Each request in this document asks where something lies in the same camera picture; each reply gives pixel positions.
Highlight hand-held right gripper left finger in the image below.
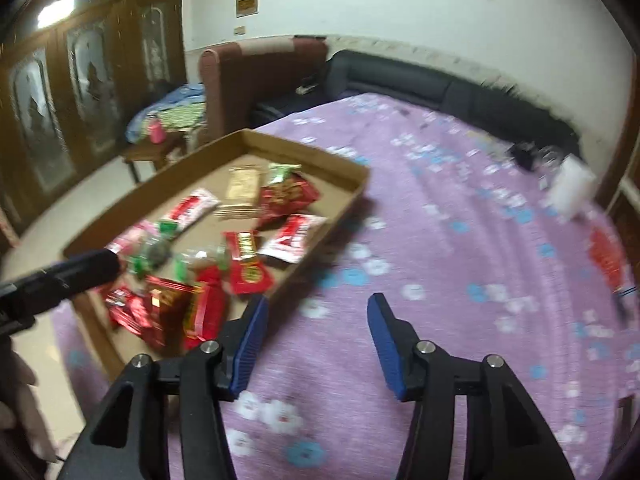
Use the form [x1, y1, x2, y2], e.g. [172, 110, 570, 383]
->
[57, 294, 271, 480]

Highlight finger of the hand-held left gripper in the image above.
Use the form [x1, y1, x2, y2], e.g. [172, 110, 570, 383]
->
[0, 249, 122, 333]

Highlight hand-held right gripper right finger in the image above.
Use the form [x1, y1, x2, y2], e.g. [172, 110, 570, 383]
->
[366, 293, 576, 480]

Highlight red cartoon snack packet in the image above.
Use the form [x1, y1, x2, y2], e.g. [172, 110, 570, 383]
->
[182, 266, 228, 351]

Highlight green white candy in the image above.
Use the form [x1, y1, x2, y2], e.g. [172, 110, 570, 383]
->
[125, 220, 181, 276]

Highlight green clear candy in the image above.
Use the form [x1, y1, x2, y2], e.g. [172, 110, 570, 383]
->
[172, 245, 231, 281]

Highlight small white red snack packet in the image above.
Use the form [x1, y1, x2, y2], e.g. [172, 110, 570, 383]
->
[257, 214, 328, 265]

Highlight red gold snack packet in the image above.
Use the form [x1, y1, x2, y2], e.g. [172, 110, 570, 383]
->
[257, 172, 321, 231]

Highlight beige cracker packet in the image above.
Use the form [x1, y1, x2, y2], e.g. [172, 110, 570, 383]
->
[215, 166, 265, 221]

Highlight cardboard box tray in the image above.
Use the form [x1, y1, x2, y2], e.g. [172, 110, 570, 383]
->
[61, 129, 371, 361]

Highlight person's left hand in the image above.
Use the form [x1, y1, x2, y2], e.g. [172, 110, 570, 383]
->
[0, 350, 58, 463]

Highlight pink snack packet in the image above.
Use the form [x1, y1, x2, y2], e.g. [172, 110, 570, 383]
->
[107, 220, 161, 256]

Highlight red candy with gold seal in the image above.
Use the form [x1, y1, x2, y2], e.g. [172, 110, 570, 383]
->
[222, 230, 275, 295]

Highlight dark red foil snack packet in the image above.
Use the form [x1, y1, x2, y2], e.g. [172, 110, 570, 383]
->
[145, 275, 201, 351]

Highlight purple floral tablecloth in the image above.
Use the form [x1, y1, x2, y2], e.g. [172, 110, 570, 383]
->
[50, 92, 640, 480]

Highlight long white red snack packet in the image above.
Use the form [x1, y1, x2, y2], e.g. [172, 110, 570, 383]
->
[159, 187, 222, 233]

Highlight small wooden side table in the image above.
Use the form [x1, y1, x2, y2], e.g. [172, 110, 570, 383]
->
[122, 130, 201, 183]

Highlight wooden wardrobe with glass doors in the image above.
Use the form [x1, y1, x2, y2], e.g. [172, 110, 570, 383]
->
[0, 0, 188, 241]

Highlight pile of blue green cloth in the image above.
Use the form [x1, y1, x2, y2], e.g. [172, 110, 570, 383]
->
[125, 84, 208, 143]

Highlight small black device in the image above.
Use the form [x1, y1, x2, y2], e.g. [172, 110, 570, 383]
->
[510, 142, 538, 171]

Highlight red transparent bag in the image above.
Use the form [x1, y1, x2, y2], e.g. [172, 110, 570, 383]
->
[587, 227, 628, 291]

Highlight white plastic jar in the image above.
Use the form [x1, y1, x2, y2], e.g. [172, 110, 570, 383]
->
[547, 155, 598, 223]

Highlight brown upholstered chair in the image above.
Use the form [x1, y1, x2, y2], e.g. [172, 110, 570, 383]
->
[198, 36, 329, 148]

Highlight black leather sofa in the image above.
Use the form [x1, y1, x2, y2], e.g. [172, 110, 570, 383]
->
[250, 50, 583, 161]

